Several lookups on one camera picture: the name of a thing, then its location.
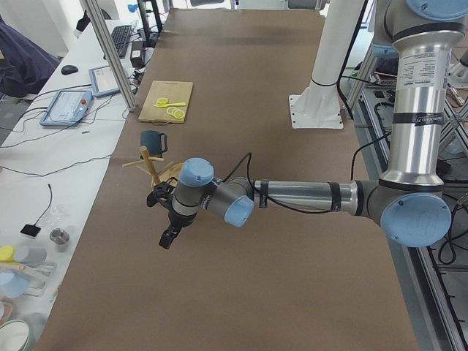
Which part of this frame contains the small metal cup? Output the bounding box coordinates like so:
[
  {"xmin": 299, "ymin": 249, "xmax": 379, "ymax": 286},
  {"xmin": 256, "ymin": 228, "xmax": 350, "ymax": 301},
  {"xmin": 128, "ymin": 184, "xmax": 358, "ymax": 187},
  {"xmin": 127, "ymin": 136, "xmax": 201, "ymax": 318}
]
[{"xmin": 49, "ymin": 228, "xmax": 70, "ymax": 253}]

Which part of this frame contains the white green bowl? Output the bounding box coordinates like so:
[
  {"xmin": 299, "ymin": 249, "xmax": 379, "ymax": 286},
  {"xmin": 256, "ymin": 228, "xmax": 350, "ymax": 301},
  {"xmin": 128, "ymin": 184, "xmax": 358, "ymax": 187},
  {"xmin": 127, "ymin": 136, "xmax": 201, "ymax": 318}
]
[{"xmin": 0, "ymin": 320, "xmax": 34, "ymax": 351}]

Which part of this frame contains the bamboo cutting board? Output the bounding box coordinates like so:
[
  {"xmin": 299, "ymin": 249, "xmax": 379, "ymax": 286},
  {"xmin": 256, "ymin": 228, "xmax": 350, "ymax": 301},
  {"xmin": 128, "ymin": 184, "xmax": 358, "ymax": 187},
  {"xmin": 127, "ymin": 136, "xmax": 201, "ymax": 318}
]
[{"xmin": 138, "ymin": 80, "xmax": 194, "ymax": 124}]

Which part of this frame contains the black computer mouse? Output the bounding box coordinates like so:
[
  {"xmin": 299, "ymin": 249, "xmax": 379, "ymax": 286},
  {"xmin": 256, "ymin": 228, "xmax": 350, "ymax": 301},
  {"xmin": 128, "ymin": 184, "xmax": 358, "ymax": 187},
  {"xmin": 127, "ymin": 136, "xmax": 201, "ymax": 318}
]
[{"xmin": 61, "ymin": 64, "xmax": 79, "ymax": 75}]

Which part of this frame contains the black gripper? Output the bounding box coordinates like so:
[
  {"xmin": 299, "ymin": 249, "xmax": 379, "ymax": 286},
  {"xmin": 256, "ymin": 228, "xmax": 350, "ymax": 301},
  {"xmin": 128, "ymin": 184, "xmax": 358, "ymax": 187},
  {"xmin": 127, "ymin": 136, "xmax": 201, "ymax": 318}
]
[{"xmin": 146, "ymin": 177, "xmax": 197, "ymax": 249}]

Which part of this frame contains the blue mug yellow inside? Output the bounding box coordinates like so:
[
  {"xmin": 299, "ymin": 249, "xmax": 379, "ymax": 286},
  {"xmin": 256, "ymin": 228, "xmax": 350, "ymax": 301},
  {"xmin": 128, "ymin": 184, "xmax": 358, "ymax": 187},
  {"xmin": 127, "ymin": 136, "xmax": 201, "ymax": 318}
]
[{"xmin": 140, "ymin": 130, "xmax": 168, "ymax": 157}]

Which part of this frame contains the far teach pendant tablet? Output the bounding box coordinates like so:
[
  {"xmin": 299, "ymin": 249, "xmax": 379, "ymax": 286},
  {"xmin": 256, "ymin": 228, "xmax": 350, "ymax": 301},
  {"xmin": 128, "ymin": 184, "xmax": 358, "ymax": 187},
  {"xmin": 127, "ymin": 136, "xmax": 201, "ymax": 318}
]
[{"xmin": 88, "ymin": 65, "xmax": 120, "ymax": 98}]

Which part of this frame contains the grey plastic cup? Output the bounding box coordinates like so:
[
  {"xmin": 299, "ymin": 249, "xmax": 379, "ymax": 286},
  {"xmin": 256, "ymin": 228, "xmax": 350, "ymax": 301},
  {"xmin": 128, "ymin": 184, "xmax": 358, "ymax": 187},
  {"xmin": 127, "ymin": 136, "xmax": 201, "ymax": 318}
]
[{"xmin": 13, "ymin": 246, "xmax": 47, "ymax": 268}]

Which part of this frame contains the teach pendant tablet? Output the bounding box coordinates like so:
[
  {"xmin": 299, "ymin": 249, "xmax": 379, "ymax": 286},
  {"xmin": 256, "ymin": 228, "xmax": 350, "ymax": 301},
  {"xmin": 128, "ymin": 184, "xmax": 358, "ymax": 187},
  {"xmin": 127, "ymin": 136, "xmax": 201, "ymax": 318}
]
[
  {"xmin": 88, "ymin": 65, "xmax": 120, "ymax": 98},
  {"xmin": 39, "ymin": 89, "xmax": 93, "ymax": 127}
]

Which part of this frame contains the lemon slice right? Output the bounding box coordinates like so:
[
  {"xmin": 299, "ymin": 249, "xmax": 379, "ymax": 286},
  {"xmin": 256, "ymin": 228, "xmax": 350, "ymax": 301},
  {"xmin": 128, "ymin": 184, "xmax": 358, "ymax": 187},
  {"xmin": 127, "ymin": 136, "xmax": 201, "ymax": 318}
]
[{"xmin": 156, "ymin": 97, "xmax": 169, "ymax": 107}]

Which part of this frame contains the black keyboard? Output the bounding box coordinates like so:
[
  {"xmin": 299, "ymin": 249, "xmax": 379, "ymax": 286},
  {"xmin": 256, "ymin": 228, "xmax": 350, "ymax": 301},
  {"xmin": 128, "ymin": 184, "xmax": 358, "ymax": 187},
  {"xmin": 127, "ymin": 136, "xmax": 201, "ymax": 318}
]
[{"xmin": 111, "ymin": 25, "xmax": 133, "ymax": 59}]

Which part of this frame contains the lemon slice front left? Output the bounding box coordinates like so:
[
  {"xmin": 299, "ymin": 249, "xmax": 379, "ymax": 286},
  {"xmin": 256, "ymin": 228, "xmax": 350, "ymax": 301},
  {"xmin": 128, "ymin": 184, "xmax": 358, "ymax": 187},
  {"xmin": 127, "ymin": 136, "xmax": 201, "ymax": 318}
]
[{"xmin": 172, "ymin": 110, "xmax": 185, "ymax": 120}]

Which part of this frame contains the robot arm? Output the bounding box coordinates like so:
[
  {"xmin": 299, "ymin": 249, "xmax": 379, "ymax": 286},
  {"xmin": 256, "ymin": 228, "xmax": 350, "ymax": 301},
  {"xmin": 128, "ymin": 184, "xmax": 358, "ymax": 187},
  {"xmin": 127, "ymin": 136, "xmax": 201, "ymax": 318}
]
[{"xmin": 146, "ymin": 1, "xmax": 467, "ymax": 248}]

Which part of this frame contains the black square sensor pad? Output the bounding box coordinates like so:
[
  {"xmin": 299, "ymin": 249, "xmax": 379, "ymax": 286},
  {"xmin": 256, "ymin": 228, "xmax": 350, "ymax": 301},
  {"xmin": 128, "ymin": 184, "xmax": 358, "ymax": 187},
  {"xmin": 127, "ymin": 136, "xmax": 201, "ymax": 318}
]
[{"xmin": 20, "ymin": 224, "xmax": 41, "ymax": 238}]

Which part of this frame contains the wooden cup storage rack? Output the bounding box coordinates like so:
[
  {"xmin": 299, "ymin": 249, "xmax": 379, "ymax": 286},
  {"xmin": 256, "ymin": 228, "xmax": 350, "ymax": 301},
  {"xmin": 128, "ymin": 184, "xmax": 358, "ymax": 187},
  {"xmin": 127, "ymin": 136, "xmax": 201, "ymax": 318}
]
[{"xmin": 122, "ymin": 146, "xmax": 183, "ymax": 188}]

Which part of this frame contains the yellow cup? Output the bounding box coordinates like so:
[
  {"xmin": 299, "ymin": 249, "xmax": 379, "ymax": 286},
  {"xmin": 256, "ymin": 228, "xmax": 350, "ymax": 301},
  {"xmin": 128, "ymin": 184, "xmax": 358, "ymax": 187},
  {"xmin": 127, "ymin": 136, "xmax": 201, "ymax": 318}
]
[{"xmin": 0, "ymin": 246, "xmax": 16, "ymax": 263}]

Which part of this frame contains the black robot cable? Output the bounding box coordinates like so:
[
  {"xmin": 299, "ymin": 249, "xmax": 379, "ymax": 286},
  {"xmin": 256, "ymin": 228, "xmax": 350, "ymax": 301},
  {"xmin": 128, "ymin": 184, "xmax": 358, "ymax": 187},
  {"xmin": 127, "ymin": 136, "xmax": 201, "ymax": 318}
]
[{"xmin": 222, "ymin": 0, "xmax": 394, "ymax": 215}]

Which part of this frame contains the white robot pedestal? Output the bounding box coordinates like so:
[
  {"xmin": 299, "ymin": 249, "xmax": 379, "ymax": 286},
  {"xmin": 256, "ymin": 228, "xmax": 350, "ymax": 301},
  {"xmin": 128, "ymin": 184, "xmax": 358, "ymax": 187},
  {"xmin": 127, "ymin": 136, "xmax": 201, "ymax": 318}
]
[{"xmin": 289, "ymin": 0, "xmax": 366, "ymax": 129}]

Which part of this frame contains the near teach pendant tablet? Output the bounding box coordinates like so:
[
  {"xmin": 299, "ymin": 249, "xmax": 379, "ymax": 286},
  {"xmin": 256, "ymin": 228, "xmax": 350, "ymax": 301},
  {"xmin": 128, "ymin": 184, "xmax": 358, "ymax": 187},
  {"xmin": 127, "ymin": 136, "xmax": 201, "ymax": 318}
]
[{"xmin": 39, "ymin": 89, "xmax": 93, "ymax": 127}]

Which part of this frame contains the black power adapter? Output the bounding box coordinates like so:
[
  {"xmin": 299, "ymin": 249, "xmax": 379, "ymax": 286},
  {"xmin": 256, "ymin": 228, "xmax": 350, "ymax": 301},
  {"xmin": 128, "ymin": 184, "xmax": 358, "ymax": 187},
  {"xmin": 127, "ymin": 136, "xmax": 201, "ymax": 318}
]
[{"xmin": 130, "ymin": 41, "xmax": 146, "ymax": 69}]

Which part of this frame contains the aluminium frame post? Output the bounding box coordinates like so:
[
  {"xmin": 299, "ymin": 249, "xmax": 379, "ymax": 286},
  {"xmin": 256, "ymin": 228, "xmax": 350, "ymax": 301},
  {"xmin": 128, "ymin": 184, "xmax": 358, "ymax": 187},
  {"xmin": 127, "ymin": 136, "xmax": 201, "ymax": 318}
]
[{"xmin": 83, "ymin": 0, "xmax": 137, "ymax": 112}]

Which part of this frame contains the lemon slice middle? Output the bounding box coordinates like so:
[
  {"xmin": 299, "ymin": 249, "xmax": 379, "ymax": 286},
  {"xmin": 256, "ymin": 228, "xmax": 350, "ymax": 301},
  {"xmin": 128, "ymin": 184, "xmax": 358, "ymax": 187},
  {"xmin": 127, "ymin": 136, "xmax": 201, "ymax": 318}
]
[{"xmin": 171, "ymin": 108, "xmax": 183, "ymax": 116}]

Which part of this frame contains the light blue cup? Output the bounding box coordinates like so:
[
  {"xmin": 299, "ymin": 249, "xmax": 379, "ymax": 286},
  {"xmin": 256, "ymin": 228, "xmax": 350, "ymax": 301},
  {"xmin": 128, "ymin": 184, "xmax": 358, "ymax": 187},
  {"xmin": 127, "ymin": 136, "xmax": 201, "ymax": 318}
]
[{"xmin": 0, "ymin": 270, "xmax": 29, "ymax": 298}]

